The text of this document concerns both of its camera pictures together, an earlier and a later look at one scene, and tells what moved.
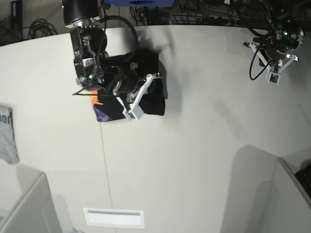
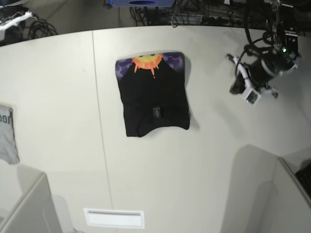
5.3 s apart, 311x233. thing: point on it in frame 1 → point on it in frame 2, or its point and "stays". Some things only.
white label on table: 114,217 stays
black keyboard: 304,175 stays
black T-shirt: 135,81 → 154,91
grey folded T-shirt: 8,151 stays
